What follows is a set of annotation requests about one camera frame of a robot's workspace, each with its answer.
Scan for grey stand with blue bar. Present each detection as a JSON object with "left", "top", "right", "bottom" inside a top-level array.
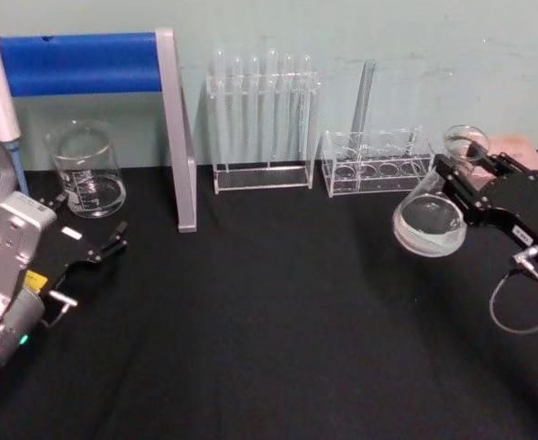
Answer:
[{"left": 0, "top": 27, "right": 199, "bottom": 248}]

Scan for pink block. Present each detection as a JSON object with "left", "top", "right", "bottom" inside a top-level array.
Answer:
[{"left": 473, "top": 132, "right": 538, "bottom": 190}]

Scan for black table cloth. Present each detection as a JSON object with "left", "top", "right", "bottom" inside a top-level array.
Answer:
[{"left": 0, "top": 148, "right": 538, "bottom": 440}]

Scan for tall clear acrylic tube rack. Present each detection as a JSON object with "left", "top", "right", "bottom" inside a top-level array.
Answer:
[{"left": 205, "top": 70, "right": 321, "bottom": 196}]

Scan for grey pipette with blue tip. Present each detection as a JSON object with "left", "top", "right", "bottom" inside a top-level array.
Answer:
[{"left": 0, "top": 19, "right": 30, "bottom": 196}]

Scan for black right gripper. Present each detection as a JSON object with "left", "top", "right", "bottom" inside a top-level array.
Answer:
[{"left": 433, "top": 143, "right": 538, "bottom": 256}]

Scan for low clear acrylic tube rack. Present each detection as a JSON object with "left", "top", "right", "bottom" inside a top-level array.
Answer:
[{"left": 320, "top": 125, "right": 436, "bottom": 199}]

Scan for clear glass test tube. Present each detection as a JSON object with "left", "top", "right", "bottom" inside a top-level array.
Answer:
[
  {"left": 231, "top": 55, "right": 246, "bottom": 169},
  {"left": 246, "top": 54, "right": 262, "bottom": 169},
  {"left": 280, "top": 52, "right": 296, "bottom": 169},
  {"left": 264, "top": 46, "right": 280, "bottom": 169},
  {"left": 297, "top": 53, "right": 313, "bottom": 169},
  {"left": 349, "top": 59, "right": 379, "bottom": 160},
  {"left": 213, "top": 47, "right": 229, "bottom": 169}
]

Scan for thin dark right gripper cable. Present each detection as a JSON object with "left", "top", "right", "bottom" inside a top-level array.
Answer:
[{"left": 488, "top": 267, "right": 538, "bottom": 334}]

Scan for clear glass beaker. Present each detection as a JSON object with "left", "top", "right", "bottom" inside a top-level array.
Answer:
[{"left": 43, "top": 119, "right": 128, "bottom": 219}]

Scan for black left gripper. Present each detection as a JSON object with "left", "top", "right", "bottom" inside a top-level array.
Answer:
[{"left": 24, "top": 193, "right": 129, "bottom": 297}]

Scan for clear glass conical flask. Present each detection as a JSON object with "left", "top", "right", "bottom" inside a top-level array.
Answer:
[{"left": 391, "top": 124, "right": 490, "bottom": 259}]

